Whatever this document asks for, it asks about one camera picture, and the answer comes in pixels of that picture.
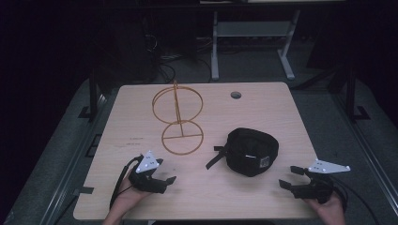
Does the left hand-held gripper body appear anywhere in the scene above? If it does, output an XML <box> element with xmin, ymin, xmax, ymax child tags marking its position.
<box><xmin>128</xmin><ymin>150</ymin><xmax>168</xmax><ymax>195</ymax></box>

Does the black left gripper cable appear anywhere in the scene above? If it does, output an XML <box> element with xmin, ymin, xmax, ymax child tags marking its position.
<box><xmin>109</xmin><ymin>155</ymin><xmax>145</xmax><ymax>210</ymax></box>

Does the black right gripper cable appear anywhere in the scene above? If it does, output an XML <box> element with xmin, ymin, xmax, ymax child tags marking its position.
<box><xmin>330</xmin><ymin>178</ymin><xmax>381</xmax><ymax>225</ymax></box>

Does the black cap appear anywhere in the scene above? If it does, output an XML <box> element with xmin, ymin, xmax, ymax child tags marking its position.
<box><xmin>205</xmin><ymin>127</ymin><xmax>280</xmax><ymax>178</ymax></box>

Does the grey tape strip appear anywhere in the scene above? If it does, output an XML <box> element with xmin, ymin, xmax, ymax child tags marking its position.
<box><xmin>73</xmin><ymin>186</ymin><xmax>95</xmax><ymax>197</ymax></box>

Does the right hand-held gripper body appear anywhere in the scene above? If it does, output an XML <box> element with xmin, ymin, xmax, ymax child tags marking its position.
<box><xmin>293</xmin><ymin>158</ymin><xmax>351</xmax><ymax>204</ymax></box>

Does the bundle of floor cables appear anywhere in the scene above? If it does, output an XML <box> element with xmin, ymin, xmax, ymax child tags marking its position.
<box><xmin>144</xmin><ymin>34</ymin><xmax>214</xmax><ymax>84</ymax></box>

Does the person's left hand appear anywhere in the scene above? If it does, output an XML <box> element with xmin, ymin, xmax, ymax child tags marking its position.
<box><xmin>110</xmin><ymin>177</ymin><xmax>152</xmax><ymax>218</ymax></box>

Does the black metal frame post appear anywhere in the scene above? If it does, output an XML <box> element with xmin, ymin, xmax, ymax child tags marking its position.
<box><xmin>88</xmin><ymin>67</ymin><xmax>100</xmax><ymax>122</ymax></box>

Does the person's right hand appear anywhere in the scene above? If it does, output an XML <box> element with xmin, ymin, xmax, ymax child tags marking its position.
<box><xmin>307</xmin><ymin>191</ymin><xmax>346</xmax><ymax>225</ymax></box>

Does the grey metal stand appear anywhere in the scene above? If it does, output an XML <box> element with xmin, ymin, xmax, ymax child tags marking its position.
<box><xmin>210</xmin><ymin>8</ymin><xmax>302</xmax><ymax>82</ymax></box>

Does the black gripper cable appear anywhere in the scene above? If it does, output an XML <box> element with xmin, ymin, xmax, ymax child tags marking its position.
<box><xmin>109</xmin><ymin>155</ymin><xmax>145</xmax><ymax>210</ymax></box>
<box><xmin>330</xmin><ymin>178</ymin><xmax>381</xmax><ymax>225</ymax></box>

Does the gold wire hat stand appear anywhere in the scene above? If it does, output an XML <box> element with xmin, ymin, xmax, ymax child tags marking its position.
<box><xmin>151</xmin><ymin>80</ymin><xmax>205</xmax><ymax>157</ymax></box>

